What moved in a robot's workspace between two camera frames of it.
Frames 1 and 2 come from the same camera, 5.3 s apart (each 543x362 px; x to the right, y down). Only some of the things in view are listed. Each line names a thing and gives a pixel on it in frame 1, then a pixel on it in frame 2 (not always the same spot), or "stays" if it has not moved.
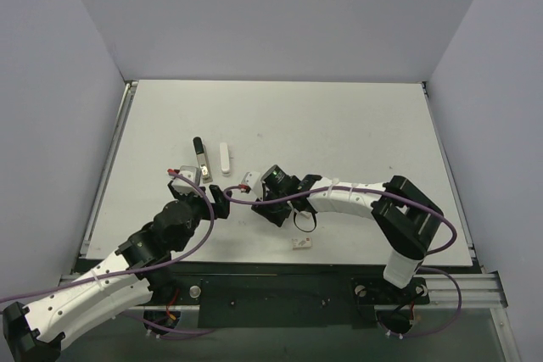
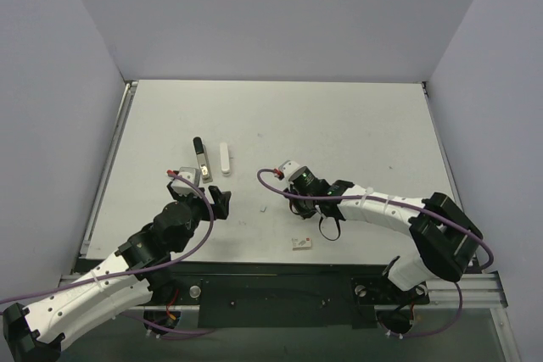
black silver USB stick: (202, 155) stays
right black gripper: (266, 208) → (301, 199)
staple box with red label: (304, 242) stays
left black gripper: (200, 199) stays
